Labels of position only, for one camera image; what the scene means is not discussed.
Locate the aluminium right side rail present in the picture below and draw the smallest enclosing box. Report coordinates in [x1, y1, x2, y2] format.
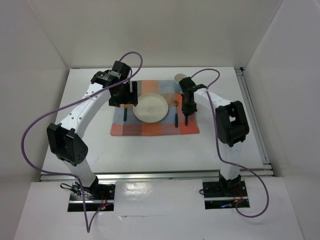
[234, 67, 274, 176]

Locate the cream round plate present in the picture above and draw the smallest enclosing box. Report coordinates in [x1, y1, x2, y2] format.
[133, 93, 169, 123]

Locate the aluminium rail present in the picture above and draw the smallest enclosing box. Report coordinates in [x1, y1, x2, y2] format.
[40, 169, 274, 182]
[234, 67, 274, 176]

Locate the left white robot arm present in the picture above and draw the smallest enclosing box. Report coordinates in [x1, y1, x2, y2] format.
[46, 60, 138, 200]

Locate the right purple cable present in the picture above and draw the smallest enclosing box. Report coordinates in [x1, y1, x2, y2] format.
[191, 68, 271, 219]

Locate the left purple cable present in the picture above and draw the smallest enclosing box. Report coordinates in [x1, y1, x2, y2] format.
[20, 51, 144, 233]

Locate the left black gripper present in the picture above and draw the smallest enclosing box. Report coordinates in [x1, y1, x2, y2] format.
[108, 81, 138, 108]

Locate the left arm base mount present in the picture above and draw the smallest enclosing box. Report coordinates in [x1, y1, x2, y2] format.
[60, 182, 116, 213]

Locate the gold fork green handle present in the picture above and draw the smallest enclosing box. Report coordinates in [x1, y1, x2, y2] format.
[123, 104, 128, 122]

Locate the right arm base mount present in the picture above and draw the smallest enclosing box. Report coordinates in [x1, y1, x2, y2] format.
[198, 181, 250, 210]

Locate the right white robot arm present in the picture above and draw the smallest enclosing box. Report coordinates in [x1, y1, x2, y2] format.
[178, 74, 250, 196]

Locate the gold spoon green handle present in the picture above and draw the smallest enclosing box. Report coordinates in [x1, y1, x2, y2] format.
[173, 100, 180, 128]

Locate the blue white mug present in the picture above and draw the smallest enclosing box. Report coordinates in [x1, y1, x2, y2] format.
[174, 73, 187, 84]

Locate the aluminium front rail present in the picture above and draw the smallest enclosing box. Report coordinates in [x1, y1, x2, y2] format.
[40, 169, 274, 182]

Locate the purple cable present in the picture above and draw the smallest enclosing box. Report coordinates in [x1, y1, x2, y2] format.
[191, 68, 271, 219]
[20, 51, 144, 233]

